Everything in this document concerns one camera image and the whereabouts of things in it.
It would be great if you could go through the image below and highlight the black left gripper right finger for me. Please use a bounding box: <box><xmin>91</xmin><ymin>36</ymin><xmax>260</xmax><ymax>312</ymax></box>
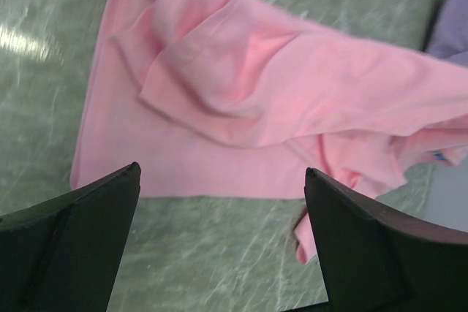
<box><xmin>304</xmin><ymin>168</ymin><xmax>467</xmax><ymax>311</ymax></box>

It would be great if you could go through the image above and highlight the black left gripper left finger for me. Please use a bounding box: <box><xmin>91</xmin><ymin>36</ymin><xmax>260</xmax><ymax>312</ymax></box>
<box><xmin>1</xmin><ymin>162</ymin><xmax>141</xmax><ymax>311</ymax></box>

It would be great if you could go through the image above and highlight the pink t shirt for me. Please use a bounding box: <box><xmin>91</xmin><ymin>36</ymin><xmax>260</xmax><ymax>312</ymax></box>
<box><xmin>69</xmin><ymin>0</ymin><xmax>468</xmax><ymax>265</ymax></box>

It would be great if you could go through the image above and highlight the lavender t shirt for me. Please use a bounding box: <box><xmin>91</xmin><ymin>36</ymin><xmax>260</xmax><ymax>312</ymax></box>
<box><xmin>426</xmin><ymin>0</ymin><xmax>467</xmax><ymax>67</ymax></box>

